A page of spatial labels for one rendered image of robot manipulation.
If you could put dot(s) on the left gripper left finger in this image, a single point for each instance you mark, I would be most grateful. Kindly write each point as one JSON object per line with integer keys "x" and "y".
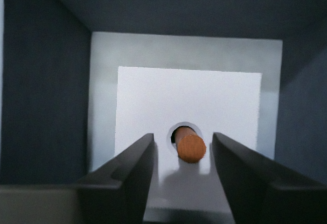
{"x": 114, "y": 193}

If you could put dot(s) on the white plate with round hole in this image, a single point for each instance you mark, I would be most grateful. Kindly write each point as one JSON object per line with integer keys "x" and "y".
{"x": 152, "y": 100}

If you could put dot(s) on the dark grey open box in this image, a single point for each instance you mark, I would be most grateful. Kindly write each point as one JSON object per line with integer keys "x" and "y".
{"x": 60, "y": 59}

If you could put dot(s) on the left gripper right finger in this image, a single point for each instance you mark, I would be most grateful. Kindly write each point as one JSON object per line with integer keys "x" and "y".
{"x": 260, "y": 190}

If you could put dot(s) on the brown cylindrical peg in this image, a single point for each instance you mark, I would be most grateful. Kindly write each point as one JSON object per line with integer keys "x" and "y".
{"x": 190, "y": 146}

